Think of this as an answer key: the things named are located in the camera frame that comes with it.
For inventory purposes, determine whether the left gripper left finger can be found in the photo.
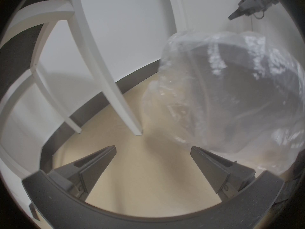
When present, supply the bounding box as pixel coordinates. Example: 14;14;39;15
49;146;117;201

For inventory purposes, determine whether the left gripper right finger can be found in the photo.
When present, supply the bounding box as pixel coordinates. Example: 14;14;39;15
190;146;256;201

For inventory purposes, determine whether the clear plastic bag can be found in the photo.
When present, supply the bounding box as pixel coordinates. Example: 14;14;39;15
141;30;305;176

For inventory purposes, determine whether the grey padded white chair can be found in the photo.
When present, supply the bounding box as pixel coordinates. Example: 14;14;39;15
0;0;144;179

